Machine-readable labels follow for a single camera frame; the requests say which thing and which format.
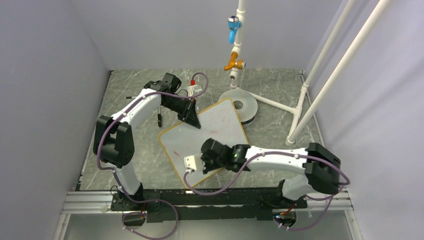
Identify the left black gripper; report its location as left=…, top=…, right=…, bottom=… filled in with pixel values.
left=163, top=95, right=201, bottom=129

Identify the yellow-framed whiteboard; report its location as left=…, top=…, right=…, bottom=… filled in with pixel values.
left=158, top=98, right=248, bottom=183

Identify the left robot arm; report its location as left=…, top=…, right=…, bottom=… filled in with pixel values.
left=93, top=73, right=208, bottom=210

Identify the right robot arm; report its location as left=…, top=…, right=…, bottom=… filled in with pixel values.
left=200, top=138, right=342, bottom=208

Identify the white perforated disc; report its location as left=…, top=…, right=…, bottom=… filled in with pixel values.
left=218, top=88, right=258, bottom=128

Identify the blue valve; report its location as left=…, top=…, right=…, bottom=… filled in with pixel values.
left=227, top=15, right=242, bottom=44

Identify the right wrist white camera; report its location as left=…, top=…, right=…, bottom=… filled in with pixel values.
left=183, top=153, right=204, bottom=173

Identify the wrist white camera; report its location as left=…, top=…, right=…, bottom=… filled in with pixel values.
left=186, top=79, right=203, bottom=97
left=183, top=153, right=204, bottom=173

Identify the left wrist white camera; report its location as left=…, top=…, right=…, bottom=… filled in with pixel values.
left=186, top=79, right=203, bottom=97

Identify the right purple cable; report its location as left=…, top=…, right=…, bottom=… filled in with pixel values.
left=183, top=150, right=351, bottom=232

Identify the white PVC pipe frame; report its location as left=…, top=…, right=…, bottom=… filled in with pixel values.
left=229, top=0, right=392, bottom=147

